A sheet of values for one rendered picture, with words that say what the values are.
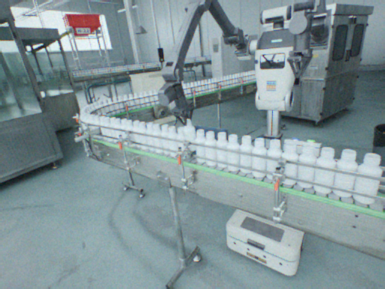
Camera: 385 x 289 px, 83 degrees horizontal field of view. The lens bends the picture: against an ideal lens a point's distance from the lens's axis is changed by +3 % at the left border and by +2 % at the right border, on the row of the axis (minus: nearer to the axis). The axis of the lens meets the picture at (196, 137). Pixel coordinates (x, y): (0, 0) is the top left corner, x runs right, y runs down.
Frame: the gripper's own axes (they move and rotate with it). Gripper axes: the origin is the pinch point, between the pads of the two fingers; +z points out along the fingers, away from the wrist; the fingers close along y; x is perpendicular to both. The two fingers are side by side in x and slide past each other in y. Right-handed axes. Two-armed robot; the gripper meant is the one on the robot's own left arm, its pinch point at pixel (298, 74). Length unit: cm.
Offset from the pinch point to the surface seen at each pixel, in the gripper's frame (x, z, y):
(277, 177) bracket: -0.9, 31.6, -27.1
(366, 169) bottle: -25.0, 27.0, -18.0
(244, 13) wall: 528, -180, 1182
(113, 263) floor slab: 121, 140, -39
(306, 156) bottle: -7.9, 26.4, -17.0
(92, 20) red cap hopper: 621, -122, 314
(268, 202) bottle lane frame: 4, 49, -21
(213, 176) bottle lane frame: 30, 43, -21
